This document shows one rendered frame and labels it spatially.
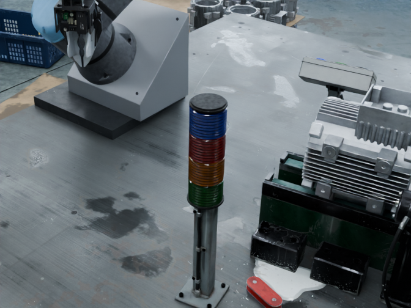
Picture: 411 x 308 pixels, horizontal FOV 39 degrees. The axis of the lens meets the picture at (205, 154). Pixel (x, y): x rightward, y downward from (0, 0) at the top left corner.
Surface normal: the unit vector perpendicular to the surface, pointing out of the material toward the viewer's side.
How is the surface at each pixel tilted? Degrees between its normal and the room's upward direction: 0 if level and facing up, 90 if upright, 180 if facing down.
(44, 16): 48
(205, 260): 90
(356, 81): 57
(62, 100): 0
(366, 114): 90
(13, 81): 0
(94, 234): 0
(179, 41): 90
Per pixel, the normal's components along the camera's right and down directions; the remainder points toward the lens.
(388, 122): -0.45, 0.47
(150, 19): -0.40, -0.33
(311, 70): -0.36, -0.07
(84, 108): 0.03, -0.84
